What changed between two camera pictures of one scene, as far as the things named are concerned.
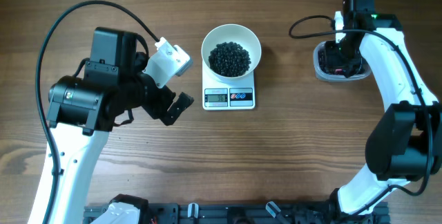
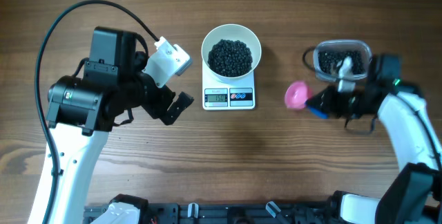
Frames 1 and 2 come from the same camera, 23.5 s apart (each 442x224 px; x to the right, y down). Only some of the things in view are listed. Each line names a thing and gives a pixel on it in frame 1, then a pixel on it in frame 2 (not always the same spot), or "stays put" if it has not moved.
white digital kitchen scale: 217,96 stays put
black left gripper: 157,109 stays put
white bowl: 231,52 stays put
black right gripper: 332,61 → 330,104
